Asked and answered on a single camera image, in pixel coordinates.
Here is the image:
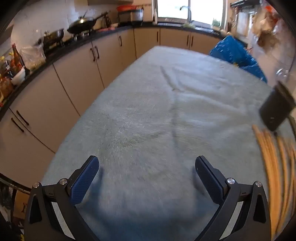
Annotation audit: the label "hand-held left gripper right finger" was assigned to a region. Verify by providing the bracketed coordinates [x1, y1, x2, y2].
[195, 156, 271, 241]

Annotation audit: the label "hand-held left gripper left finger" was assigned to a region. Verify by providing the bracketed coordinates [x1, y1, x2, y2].
[24, 155, 100, 241]

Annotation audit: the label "dark grey utensil holder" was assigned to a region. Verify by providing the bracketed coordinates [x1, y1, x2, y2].
[258, 81, 296, 132]

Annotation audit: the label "light blue table cloth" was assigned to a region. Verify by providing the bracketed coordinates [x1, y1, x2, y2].
[40, 46, 296, 241]

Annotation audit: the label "beige base cabinets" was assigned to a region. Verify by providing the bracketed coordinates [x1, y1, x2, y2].
[0, 27, 220, 176]

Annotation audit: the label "white mortar bowl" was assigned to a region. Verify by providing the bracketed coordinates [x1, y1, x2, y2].
[11, 67, 26, 85]

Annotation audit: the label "black kitchen countertop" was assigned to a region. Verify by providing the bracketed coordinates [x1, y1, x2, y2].
[0, 21, 232, 116]

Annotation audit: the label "clear glass pitcher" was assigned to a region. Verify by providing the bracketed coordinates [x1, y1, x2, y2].
[275, 67, 292, 84]

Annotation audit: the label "clear plastic bag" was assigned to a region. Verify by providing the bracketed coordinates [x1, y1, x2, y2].
[22, 45, 47, 70]

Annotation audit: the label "blue plastic bag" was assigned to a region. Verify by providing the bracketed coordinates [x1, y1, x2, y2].
[209, 35, 267, 83]

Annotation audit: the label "dark sauce bottle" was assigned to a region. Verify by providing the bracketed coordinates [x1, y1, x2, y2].
[11, 44, 26, 70]

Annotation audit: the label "steel cooking pot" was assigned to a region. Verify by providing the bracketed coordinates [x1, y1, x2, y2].
[37, 28, 65, 47]

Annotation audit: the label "black wok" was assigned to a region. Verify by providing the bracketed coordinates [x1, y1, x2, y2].
[67, 10, 109, 35]

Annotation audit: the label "silver rice cooker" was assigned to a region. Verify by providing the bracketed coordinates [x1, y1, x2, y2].
[117, 8, 144, 26]

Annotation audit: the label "chrome sink faucet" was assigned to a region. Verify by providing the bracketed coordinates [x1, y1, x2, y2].
[180, 6, 192, 21]

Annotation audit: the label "yellowish hanging plastic bag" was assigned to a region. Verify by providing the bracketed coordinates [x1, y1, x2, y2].
[251, 5, 285, 47]

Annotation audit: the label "kitchen window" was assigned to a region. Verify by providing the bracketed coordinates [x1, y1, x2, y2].
[157, 0, 225, 25]

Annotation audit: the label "red plastic basin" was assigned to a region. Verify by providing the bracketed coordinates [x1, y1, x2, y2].
[116, 5, 139, 12]

